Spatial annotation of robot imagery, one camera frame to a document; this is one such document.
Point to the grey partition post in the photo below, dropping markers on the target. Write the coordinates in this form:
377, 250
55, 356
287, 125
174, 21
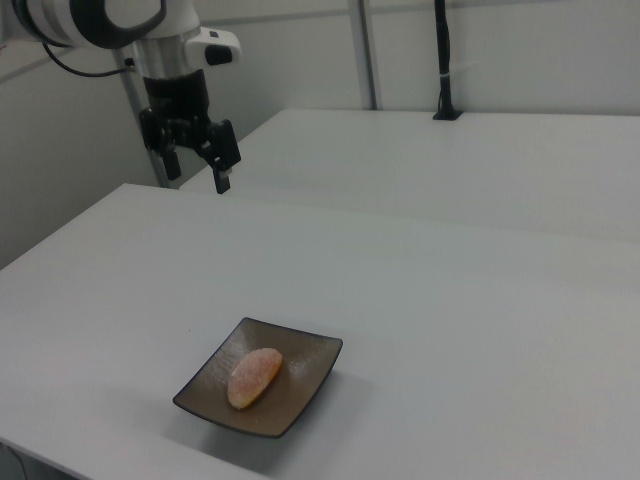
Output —
137, 95
367, 55

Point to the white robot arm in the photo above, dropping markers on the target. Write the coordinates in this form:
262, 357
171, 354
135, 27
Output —
100, 20

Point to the brown square ceramic plate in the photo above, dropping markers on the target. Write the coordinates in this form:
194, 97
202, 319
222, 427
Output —
300, 380

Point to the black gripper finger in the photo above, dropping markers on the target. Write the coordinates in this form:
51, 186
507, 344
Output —
172, 165
225, 145

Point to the white side table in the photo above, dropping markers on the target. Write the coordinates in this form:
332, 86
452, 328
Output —
450, 165

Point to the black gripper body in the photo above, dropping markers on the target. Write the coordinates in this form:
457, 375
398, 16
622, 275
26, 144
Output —
175, 100

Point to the black pole stand with band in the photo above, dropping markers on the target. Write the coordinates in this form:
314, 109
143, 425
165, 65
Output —
444, 60

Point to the sugared orange bread roll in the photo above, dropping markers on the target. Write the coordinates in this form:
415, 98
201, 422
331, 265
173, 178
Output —
252, 380

